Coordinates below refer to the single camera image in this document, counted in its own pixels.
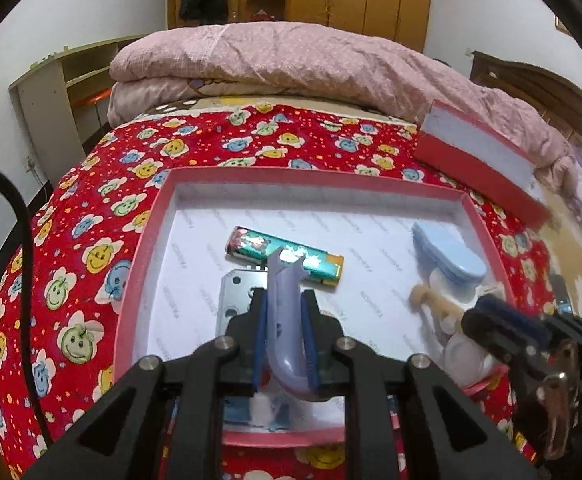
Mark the green printed lighter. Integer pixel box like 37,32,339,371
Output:
225,226,345,288

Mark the red smiley printed blanket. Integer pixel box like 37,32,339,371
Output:
0,102,582,480

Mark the pink quilt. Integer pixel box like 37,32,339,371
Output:
107,22,579,196

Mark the light blue oval case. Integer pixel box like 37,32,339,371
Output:
411,220,487,288

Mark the red cardboard box lid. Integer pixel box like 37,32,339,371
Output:
415,100,552,228

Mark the dark wooden headboard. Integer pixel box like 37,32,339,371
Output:
471,51,582,331

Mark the lilac plastic shell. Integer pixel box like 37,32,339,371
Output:
266,245,332,403

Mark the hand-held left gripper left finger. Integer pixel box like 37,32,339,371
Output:
21,287,272,480

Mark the pale wooden shelf unit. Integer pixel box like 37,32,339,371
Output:
10,35,147,186

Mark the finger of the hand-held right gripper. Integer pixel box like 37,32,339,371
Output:
461,309,534,362
477,294,554,336

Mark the white earbuds case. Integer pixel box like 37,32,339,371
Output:
428,265,506,311

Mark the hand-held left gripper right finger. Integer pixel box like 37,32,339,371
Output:
298,290,539,480

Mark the beige bed sheet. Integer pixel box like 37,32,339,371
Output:
531,180,582,321

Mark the red cardboard box tray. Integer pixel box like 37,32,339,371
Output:
113,167,514,448

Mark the silver metal plate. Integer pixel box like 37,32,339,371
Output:
215,267,272,341

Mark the black cable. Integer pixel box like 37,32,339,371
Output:
0,160,54,446

